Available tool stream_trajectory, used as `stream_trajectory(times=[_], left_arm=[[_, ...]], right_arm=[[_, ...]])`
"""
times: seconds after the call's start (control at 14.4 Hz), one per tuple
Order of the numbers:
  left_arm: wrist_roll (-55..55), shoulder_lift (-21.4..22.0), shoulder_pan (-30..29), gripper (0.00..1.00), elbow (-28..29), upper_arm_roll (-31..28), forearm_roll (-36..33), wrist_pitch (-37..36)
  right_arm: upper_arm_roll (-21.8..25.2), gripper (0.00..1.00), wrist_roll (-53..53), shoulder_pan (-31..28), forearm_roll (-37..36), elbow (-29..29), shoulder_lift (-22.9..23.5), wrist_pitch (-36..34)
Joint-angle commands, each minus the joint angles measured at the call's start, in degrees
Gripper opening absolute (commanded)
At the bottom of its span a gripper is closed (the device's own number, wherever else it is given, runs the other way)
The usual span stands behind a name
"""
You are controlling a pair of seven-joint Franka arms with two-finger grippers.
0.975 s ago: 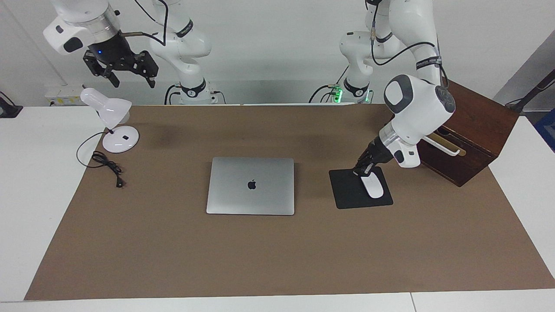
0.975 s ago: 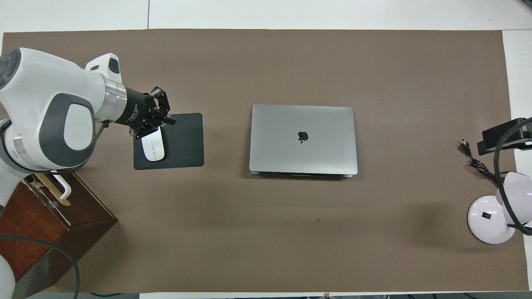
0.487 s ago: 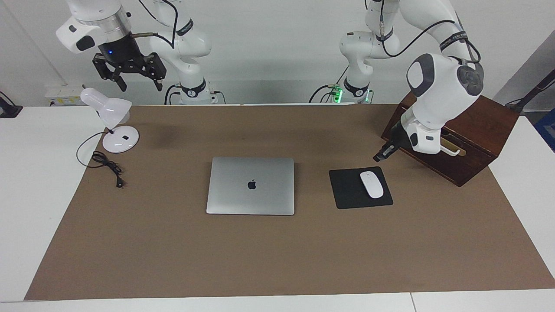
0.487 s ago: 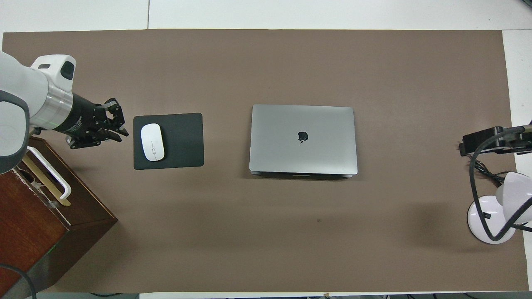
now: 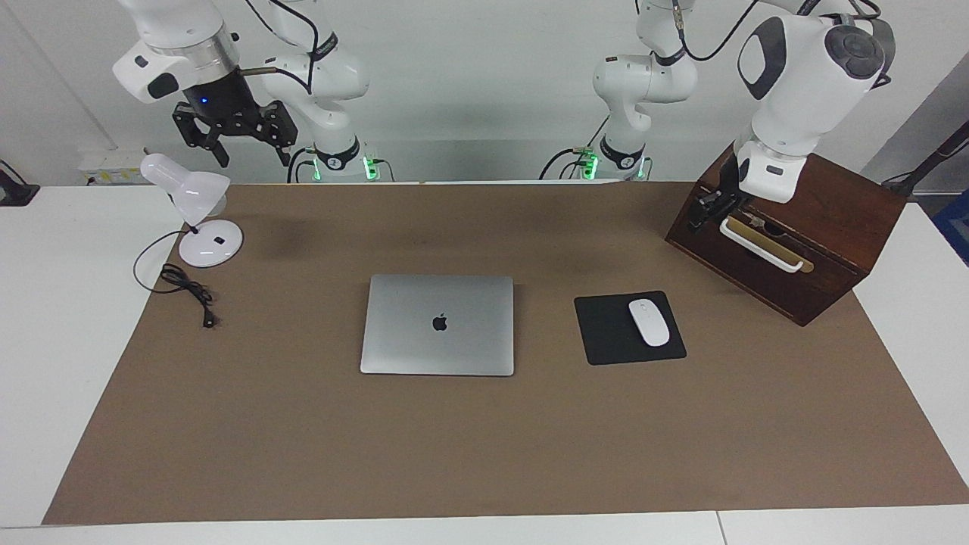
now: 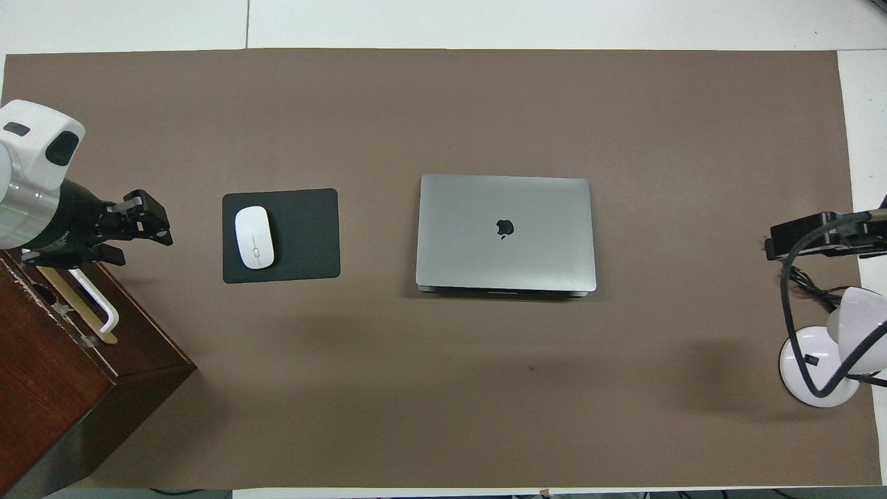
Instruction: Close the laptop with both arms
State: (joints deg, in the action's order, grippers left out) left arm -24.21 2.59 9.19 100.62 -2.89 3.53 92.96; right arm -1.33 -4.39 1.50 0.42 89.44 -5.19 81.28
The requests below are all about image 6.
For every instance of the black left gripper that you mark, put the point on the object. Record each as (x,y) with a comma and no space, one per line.
(69,222)

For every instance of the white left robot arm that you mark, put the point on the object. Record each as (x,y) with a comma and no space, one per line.
(34,138)

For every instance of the white desk lamp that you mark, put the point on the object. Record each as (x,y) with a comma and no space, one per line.
(797,346)

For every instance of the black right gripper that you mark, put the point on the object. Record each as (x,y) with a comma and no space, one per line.
(804,234)

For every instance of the dark brown wooden box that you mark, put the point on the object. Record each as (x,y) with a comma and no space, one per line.
(48,388)

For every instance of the white computer mouse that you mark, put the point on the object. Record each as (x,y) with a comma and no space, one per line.
(254,237)

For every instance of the silver grey laptop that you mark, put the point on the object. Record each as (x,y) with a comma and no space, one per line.
(506,232)

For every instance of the brown table mat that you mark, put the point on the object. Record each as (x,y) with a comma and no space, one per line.
(443,402)

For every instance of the black mouse pad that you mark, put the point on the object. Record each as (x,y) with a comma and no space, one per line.
(305,235)

